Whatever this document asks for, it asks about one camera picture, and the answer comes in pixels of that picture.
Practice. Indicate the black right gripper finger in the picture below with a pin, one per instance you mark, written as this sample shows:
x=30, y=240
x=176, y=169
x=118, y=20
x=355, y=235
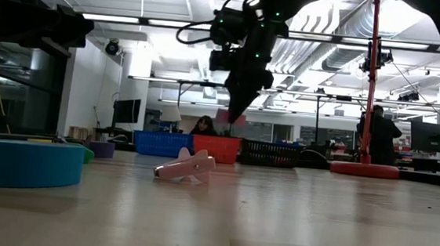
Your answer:
x=254, y=94
x=238, y=105

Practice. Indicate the yellow mini stapler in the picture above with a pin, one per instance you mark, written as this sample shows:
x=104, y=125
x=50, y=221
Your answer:
x=39, y=140

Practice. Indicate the grey staple remover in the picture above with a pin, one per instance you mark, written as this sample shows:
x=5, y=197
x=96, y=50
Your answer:
x=59, y=140

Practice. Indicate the light blue tape roll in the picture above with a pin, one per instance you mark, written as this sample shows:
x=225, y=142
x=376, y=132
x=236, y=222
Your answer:
x=24, y=164

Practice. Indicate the violet blue tape roll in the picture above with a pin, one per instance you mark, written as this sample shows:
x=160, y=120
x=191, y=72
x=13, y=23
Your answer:
x=101, y=150

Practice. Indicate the green mini stapler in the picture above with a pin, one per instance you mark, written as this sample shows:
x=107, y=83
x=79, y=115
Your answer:
x=89, y=156

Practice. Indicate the seated person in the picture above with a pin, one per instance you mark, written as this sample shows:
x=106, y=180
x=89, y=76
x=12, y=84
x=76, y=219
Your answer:
x=204, y=125

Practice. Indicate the red plastic basket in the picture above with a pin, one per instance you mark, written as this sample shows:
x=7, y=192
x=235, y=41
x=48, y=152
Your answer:
x=218, y=149

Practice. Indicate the black plastic basket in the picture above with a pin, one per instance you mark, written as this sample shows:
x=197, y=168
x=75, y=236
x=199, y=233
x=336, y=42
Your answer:
x=270, y=154

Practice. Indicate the white shade table lamp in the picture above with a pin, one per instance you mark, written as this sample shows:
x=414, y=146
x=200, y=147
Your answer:
x=170, y=114

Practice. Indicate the ceiling light bar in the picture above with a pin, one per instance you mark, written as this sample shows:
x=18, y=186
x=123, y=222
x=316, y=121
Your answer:
x=110, y=18

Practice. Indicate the black ceiling speaker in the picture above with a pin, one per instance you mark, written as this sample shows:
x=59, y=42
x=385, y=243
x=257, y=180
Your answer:
x=112, y=47

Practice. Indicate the pink toy airplane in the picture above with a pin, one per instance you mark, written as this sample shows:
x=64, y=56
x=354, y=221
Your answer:
x=185, y=167

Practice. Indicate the blue plastic basket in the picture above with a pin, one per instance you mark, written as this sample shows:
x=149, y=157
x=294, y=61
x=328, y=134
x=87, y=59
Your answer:
x=161, y=144

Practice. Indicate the red desk lamp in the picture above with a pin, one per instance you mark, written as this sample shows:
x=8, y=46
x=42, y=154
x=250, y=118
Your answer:
x=368, y=111

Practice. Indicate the wooden crate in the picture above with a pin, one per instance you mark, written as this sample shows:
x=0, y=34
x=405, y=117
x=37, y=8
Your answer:
x=78, y=132

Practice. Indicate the standing person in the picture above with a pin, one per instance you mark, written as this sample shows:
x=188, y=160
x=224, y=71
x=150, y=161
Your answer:
x=384, y=136

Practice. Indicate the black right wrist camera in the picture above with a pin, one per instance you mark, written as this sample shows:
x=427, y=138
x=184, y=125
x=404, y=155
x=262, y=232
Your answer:
x=222, y=59

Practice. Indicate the black aluminium table frame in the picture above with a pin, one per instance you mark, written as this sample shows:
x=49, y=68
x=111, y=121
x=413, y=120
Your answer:
x=436, y=180

